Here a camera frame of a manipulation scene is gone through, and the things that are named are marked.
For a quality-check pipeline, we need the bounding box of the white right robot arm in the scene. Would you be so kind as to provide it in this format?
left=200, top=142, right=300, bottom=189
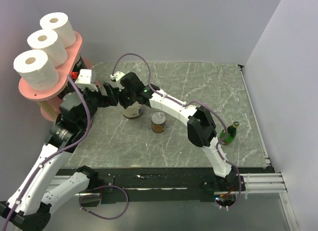
left=111, top=72, right=242, bottom=191

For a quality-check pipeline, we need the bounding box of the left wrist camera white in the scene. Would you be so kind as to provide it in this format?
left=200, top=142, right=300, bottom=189
left=69, top=69, right=98, bottom=91

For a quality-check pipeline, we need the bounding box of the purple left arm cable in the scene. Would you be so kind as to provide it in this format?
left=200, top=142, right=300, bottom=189
left=3, top=76, right=130, bottom=231

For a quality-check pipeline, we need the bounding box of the aluminium frame rail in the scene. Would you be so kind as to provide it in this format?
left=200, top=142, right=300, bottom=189
left=242, top=173, right=300, bottom=231

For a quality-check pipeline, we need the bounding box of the tin can orange label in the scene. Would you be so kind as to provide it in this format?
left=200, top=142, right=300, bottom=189
left=151, top=112, right=166, bottom=133

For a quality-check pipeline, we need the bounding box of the white toilet roll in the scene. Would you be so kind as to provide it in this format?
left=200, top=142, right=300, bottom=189
left=27, top=29, right=68, bottom=67
left=13, top=50, right=59, bottom=91
left=40, top=12, right=77, bottom=48

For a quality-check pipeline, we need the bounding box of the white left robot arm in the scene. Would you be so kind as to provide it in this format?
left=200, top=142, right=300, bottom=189
left=0, top=83, right=119, bottom=231

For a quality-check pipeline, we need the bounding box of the black roll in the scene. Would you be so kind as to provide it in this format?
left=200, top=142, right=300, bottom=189
left=57, top=83, right=75, bottom=99
left=73, top=54, right=89, bottom=73

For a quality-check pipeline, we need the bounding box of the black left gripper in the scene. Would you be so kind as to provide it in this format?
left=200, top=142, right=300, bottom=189
left=72, top=80, right=118, bottom=129

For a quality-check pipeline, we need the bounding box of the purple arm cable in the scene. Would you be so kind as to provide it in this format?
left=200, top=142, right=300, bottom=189
left=113, top=53, right=245, bottom=209
left=3, top=76, right=130, bottom=231

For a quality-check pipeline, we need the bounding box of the pink three-tier shelf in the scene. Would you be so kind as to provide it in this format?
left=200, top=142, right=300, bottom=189
left=18, top=32, right=82, bottom=122

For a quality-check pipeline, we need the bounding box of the beige roll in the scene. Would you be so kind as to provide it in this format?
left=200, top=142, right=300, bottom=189
left=121, top=102, right=143, bottom=119

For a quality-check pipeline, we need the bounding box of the white toilet roll front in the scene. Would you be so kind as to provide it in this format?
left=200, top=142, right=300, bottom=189
left=27, top=29, right=68, bottom=67

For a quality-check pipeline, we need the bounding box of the green glass bottle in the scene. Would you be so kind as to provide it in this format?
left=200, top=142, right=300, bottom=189
left=219, top=121, right=240, bottom=145

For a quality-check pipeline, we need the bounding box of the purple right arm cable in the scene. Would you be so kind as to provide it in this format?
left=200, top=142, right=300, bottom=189
left=113, top=53, right=245, bottom=209

